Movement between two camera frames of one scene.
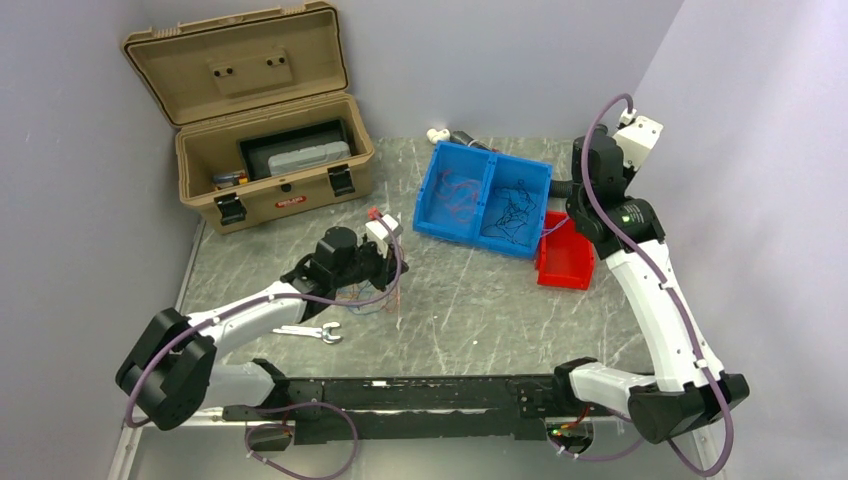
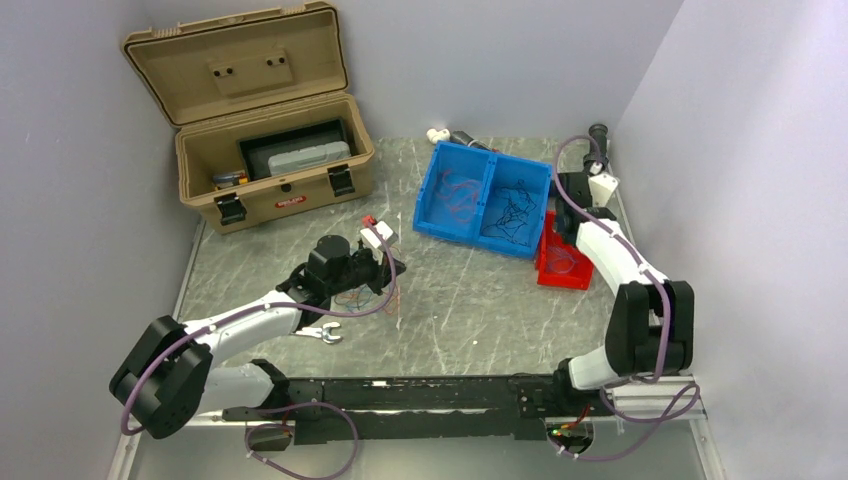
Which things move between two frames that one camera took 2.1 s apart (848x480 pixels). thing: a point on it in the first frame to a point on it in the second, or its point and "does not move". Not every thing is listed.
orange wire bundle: [461, 197] does not move
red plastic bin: [565, 257] does not move
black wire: [511, 222] does not move
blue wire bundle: [549, 230] to [555, 254]
